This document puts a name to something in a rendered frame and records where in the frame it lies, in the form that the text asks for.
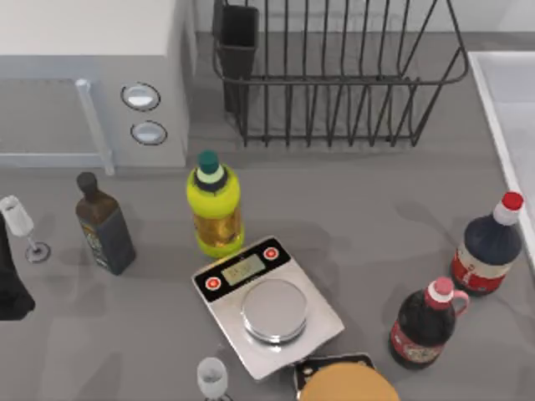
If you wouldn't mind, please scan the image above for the microwave door handle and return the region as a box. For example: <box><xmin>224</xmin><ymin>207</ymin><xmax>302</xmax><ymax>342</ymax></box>
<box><xmin>74</xmin><ymin>78</ymin><xmax>116</xmax><ymax>176</ymax></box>

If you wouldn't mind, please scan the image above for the dark square bottle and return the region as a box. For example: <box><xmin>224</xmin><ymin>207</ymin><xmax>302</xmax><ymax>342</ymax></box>
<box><xmin>74</xmin><ymin>171</ymin><xmax>137</xmax><ymax>277</ymax></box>

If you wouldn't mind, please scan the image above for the dark jug with pink handle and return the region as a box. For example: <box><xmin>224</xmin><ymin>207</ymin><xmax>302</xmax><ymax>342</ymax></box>
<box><xmin>389</xmin><ymin>276</ymin><xmax>471</xmax><ymax>371</ymax></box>

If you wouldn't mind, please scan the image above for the silver kitchen scale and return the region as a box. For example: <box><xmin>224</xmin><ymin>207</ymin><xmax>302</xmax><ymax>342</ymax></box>
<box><xmin>191</xmin><ymin>235</ymin><xmax>346</xmax><ymax>381</ymax></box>

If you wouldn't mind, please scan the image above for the black wire dish rack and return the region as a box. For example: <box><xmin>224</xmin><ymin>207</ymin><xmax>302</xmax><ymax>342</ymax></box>
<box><xmin>211</xmin><ymin>0</ymin><xmax>470</xmax><ymax>149</ymax></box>

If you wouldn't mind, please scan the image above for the microwave oven door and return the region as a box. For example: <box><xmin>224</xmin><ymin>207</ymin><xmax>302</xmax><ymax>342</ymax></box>
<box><xmin>0</xmin><ymin>78</ymin><xmax>115</xmax><ymax>176</ymax></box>

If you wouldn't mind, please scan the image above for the yellow-green bottle with green cap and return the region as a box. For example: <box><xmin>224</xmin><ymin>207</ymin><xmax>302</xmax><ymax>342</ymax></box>
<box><xmin>186</xmin><ymin>150</ymin><xmax>246</xmax><ymax>258</ymax></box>

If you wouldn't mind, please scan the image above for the dark bottle with red cap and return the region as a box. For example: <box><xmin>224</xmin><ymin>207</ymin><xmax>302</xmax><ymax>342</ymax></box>
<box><xmin>450</xmin><ymin>191</ymin><xmax>525</xmax><ymax>297</ymax></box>

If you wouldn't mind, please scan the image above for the black cutlery holder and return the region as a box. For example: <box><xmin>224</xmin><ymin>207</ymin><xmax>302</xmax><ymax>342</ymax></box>
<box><xmin>212</xmin><ymin>0</ymin><xmax>260</xmax><ymax>114</ymax></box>

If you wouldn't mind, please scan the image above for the black scale with wooden plate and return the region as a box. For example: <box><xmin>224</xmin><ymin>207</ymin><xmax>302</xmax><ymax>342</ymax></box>
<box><xmin>293</xmin><ymin>353</ymin><xmax>401</xmax><ymax>401</ymax></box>

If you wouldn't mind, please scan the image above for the round microwave knob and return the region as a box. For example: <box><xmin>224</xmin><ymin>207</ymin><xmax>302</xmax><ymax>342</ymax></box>
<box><xmin>130</xmin><ymin>119</ymin><xmax>169</xmax><ymax>146</ymax></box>
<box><xmin>120</xmin><ymin>81</ymin><xmax>162</xmax><ymax>113</ymax></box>

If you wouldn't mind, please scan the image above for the pale microwave oven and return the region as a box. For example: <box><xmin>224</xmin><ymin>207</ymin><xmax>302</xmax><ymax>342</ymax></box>
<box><xmin>0</xmin><ymin>0</ymin><xmax>197</xmax><ymax>177</ymax></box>

